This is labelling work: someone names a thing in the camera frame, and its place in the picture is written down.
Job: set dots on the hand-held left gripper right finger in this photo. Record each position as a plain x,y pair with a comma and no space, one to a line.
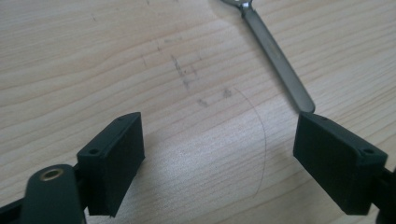
336,161

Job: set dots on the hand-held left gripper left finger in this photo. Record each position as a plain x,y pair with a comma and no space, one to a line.
112,161

